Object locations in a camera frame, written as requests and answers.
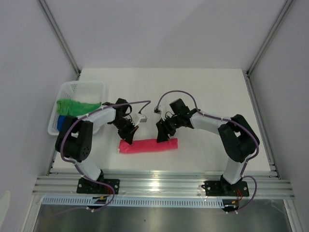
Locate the white plastic basket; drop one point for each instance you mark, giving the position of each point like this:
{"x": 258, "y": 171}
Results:
{"x": 82, "y": 91}

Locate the left aluminium frame post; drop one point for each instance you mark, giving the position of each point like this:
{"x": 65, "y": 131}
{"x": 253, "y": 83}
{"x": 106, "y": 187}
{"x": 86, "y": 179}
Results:
{"x": 49, "y": 16}

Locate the blue microfiber towel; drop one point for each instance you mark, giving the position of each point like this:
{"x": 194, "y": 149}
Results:
{"x": 60, "y": 121}

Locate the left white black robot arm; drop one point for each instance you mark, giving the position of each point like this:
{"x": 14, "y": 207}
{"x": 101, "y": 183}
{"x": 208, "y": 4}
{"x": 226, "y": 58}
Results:
{"x": 74, "y": 141}

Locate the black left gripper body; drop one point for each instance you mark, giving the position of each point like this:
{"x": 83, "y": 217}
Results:
{"x": 125, "y": 127}

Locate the aluminium frame post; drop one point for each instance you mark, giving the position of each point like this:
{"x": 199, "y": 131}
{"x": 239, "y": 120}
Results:
{"x": 49, "y": 16}
{"x": 276, "y": 25}

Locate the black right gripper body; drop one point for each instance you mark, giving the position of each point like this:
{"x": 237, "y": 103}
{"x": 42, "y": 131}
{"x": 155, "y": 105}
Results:
{"x": 171, "y": 124}

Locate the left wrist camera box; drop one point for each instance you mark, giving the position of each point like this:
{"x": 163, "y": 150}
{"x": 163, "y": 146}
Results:
{"x": 139, "y": 118}

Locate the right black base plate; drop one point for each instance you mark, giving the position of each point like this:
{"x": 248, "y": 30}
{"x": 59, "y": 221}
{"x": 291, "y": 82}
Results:
{"x": 217, "y": 188}

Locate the green microfiber towel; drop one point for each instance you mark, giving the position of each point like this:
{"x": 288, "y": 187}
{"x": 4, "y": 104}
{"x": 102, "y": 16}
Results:
{"x": 69, "y": 107}

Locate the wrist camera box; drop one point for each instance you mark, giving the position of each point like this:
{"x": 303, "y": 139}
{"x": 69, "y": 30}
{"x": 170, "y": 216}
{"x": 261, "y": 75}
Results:
{"x": 139, "y": 118}
{"x": 158, "y": 111}

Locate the pink microfiber towel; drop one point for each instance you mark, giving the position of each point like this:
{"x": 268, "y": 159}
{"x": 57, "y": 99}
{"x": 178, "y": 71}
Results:
{"x": 147, "y": 145}

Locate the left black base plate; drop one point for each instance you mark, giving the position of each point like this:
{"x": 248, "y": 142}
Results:
{"x": 88, "y": 187}

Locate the white slotted cable duct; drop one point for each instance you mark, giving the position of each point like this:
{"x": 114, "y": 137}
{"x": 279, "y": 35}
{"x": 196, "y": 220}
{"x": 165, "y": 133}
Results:
{"x": 133, "y": 201}

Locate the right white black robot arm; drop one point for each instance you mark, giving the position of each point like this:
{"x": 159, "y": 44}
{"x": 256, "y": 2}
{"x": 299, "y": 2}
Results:
{"x": 240, "y": 142}

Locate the right aluminium frame post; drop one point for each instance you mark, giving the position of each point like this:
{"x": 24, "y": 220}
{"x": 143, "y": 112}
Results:
{"x": 276, "y": 25}

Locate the aluminium extrusion rail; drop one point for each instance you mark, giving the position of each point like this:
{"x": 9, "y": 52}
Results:
{"x": 163, "y": 184}

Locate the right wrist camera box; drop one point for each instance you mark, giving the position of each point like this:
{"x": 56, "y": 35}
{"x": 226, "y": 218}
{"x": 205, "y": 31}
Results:
{"x": 158, "y": 111}

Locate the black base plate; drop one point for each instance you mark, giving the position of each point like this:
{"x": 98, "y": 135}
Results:
{"x": 88, "y": 187}
{"x": 217, "y": 188}

